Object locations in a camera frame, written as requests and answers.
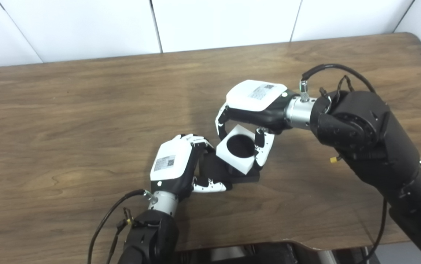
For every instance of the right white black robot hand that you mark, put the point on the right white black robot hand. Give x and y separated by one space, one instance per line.
254 95

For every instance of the white square piece with hole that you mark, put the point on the white square piece with hole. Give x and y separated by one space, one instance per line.
241 165

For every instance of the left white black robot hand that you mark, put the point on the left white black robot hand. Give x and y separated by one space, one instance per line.
168 161

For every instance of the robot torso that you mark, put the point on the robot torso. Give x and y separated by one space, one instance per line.
269 253

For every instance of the black peg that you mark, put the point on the black peg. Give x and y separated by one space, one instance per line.
212 168

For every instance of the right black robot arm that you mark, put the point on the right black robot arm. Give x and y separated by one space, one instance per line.
379 146

